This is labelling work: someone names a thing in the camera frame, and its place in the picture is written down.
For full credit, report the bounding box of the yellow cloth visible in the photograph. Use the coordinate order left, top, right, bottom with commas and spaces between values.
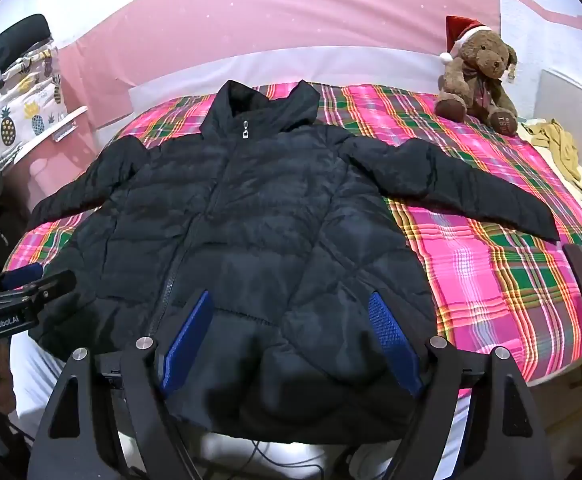
528, 119, 582, 193

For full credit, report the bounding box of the black puffer jacket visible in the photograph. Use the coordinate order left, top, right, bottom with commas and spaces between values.
27, 79, 562, 445

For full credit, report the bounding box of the black bag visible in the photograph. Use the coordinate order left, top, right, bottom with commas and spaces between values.
0, 200, 32, 273

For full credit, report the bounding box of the brown teddy bear santa hat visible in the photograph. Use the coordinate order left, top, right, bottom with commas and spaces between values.
433, 15, 521, 137

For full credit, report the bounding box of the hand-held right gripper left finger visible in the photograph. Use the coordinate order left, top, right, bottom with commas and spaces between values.
27, 290, 215, 480

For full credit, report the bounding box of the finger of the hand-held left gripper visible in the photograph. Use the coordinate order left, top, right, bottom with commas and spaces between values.
0, 262, 46, 296
0, 270, 78, 311

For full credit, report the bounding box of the white board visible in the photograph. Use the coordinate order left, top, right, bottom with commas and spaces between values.
534, 69, 582, 161

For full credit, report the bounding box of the pink plaid blanket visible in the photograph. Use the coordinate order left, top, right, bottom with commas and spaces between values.
3, 81, 582, 401

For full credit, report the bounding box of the black cable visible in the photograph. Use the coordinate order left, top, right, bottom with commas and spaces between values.
211, 437, 362, 480

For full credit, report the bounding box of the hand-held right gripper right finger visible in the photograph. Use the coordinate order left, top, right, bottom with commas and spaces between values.
367, 292, 554, 480

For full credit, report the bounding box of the pineapple print bag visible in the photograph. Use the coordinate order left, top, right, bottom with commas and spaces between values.
0, 42, 69, 178

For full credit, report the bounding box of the black cushion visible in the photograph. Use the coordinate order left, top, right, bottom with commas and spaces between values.
0, 14, 52, 96

